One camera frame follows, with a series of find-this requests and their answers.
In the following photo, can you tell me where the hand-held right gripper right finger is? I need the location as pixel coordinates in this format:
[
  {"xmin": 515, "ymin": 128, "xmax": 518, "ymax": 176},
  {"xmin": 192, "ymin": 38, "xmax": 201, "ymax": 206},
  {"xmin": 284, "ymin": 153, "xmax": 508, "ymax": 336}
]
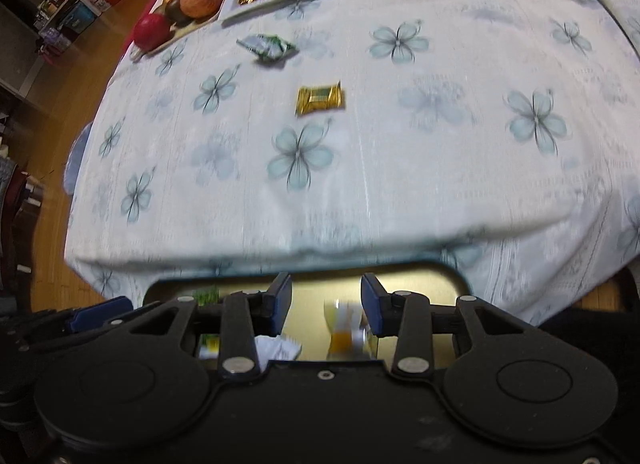
[{"xmin": 360, "ymin": 273, "xmax": 533, "ymax": 377}]

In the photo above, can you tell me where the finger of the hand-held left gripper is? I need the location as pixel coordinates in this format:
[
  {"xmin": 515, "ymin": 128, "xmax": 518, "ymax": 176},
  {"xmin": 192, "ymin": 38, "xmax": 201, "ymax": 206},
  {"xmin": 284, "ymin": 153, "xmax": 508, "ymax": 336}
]
[{"xmin": 22, "ymin": 297, "xmax": 161, "ymax": 345}]

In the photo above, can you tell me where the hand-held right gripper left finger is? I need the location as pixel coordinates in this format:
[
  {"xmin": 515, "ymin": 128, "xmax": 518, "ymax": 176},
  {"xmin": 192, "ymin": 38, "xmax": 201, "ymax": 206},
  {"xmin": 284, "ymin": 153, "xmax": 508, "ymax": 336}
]
[{"xmin": 127, "ymin": 271, "xmax": 293, "ymax": 377}]

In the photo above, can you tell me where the gold metal tin tray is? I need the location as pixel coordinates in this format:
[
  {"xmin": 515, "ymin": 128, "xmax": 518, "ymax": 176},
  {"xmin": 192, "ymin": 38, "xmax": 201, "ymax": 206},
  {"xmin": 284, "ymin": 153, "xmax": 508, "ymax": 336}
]
[{"xmin": 142, "ymin": 260, "xmax": 473, "ymax": 362}]

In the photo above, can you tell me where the yellow and white snack packet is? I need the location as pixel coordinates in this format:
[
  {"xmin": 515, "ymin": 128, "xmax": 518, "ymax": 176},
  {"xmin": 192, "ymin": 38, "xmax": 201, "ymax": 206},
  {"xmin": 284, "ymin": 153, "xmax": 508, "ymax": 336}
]
[{"xmin": 322, "ymin": 298, "xmax": 373, "ymax": 360}]

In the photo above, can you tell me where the long white snack packet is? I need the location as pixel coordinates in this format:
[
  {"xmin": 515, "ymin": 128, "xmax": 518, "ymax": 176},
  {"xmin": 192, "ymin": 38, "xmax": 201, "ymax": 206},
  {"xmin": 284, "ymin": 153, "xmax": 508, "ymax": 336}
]
[{"xmin": 254, "ymin": 335, "xmax": 302, "ymax": 361}]

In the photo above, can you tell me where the gold candy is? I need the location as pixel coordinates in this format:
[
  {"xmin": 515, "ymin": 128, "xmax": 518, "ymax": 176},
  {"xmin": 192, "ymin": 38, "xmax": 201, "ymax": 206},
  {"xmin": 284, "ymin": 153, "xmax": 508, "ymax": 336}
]
[{"xmin": 295, "ymin": 80, "xmax": 347, "ymax": 117}]

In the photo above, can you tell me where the large green snack packet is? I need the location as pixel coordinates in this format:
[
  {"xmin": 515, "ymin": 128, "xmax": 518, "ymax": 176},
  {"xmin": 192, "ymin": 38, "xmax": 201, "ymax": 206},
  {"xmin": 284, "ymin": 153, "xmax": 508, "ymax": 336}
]
[{"xmin": 236, "ymin": 33, "xmax": 297, "ymax": 64}]

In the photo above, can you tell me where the dark chair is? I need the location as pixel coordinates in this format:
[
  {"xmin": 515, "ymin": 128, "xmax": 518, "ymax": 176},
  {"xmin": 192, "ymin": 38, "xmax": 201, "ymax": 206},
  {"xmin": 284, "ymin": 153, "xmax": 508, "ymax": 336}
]
[{"xmin": 0, "ymin": 157, "xmax": 46, "ymax": 305}]

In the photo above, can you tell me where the white floral tablecloth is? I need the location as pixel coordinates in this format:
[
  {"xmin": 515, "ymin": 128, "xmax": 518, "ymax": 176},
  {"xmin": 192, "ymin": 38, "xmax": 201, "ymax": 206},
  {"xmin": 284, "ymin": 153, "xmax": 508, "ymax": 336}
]
[{"xmin": 62, "ymin": 0, "xmax": 640, "ymax": 325}]

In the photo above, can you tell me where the grey-blue stool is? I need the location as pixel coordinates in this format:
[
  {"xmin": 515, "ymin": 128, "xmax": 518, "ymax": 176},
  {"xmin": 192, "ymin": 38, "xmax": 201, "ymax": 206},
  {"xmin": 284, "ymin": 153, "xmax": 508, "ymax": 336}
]
[{"xmin": 62, "ymin": 121, "xmax": 93, "ymax": 195}]

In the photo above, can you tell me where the beige fruit tray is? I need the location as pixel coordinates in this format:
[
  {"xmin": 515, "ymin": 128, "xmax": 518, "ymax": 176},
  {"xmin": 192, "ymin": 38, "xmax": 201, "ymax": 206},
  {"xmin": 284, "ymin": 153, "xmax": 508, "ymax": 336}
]
[{"xmin": 131, "ymin": 0, "xmax": 241, "ymax": 61}]

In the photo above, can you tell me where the red apple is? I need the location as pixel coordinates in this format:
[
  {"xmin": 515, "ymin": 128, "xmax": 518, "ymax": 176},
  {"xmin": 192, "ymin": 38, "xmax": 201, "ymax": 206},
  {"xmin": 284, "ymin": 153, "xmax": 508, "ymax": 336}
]
[{"xmin": 132, "ymin": 13, "xmax": 172, "ymax": 51}]

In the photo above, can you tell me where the brown kiwi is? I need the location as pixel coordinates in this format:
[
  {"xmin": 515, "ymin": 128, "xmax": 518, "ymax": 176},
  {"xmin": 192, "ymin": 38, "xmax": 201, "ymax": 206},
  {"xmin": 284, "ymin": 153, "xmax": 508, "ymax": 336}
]
[{"xmin": 164, "ymin": 0, "xmax": 191, "ymax": 25}]

